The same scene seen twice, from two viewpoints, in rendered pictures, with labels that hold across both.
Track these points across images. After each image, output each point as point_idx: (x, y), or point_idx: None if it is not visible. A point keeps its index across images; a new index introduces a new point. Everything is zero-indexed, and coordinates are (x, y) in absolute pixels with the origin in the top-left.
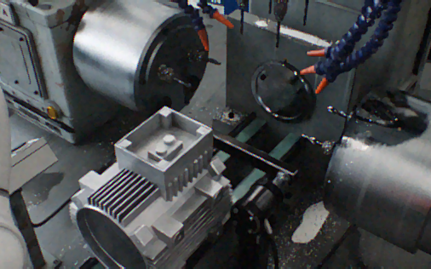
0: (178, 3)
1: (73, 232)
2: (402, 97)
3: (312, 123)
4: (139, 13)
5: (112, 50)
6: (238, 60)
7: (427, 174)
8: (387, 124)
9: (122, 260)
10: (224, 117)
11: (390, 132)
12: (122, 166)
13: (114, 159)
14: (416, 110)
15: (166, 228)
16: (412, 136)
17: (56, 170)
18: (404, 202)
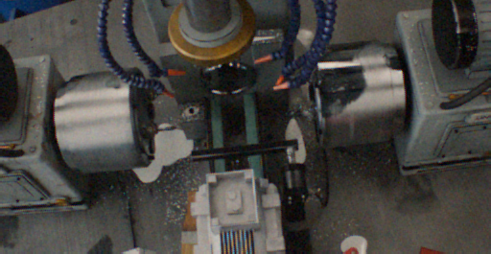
0: (139, 85)
1: None
2: (338, 59)
3: (259, 83)
4: (103, 104)
5: (105, 146)
6: (179, 76)
7: (384, 105)
8: (344, 88)
9: None
10: (188, 116)
11: (350, 92)
12: (217, 232)
13: (128, 197)
14: (353, 66)
15: (276, 246)
16: (363, 87)
17: (100, 237)
18: (378, 126)
